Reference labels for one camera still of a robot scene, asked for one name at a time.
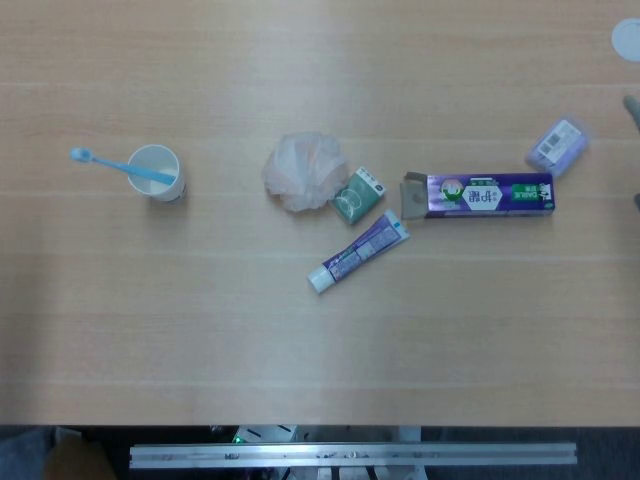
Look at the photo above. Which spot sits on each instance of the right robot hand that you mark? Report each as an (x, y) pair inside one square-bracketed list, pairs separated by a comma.
[(634, 107)]

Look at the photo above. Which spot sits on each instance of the lavender soap bar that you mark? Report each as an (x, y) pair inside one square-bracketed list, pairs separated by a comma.
[(557, 145)]

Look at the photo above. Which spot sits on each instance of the purple toothpaste box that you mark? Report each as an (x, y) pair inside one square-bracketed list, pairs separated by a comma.
[(480, 196)]

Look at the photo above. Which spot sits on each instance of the small green box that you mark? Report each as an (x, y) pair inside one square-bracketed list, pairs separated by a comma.
[(356, 197)]

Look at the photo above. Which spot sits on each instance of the purple toothpaste tube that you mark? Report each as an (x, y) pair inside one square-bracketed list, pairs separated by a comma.
[(360, 250)]

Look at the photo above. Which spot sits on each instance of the brown cardboard box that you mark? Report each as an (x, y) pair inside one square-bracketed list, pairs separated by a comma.
[(75, 457)]

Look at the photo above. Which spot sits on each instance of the white pink mesh bath sponge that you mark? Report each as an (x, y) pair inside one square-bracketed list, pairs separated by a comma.
[(300, 170)]

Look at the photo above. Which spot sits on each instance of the white paper cup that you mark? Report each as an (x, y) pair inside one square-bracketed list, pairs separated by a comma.
[(150, 187)]

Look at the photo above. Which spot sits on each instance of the blue toothbrush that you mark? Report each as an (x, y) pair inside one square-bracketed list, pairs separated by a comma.
[(105, 161)]

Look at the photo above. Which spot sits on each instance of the grey fabric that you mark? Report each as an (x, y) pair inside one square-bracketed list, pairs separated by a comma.
[(22, 450)]

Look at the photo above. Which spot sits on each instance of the aluminium profile rail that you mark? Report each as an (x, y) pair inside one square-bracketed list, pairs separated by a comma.
[(350, 455)]

